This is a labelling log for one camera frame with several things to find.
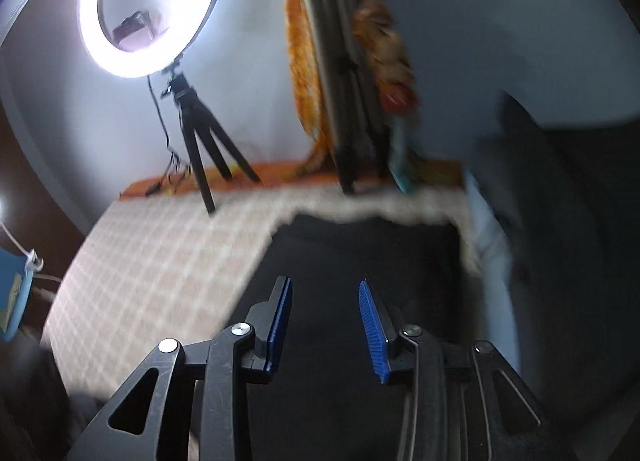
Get black Kappa pants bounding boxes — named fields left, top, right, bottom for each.
left=231, top=213, right=473, bottom=460

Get light blue folded jeans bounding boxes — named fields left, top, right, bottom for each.
left=463, top=169, right=521, bottom=372

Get beige plaid bed blanket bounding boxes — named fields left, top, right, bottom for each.
left=42, top=184, right=480, bottom=396

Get white clip desk lamp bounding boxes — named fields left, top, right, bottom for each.
left=0, top=219, right=62, bottom=285

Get black folded garment on stack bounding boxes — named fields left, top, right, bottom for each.
left=499, top=96, right=639, bottom=429

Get black mini tripod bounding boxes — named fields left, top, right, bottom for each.
left=160, top=54, right=260, bottom=215

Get black power cable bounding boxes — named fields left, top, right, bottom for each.
left=144, top=74, right=194, bottom=198

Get ring light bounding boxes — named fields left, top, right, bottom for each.
left=77, top=0, right=217, bottom=78

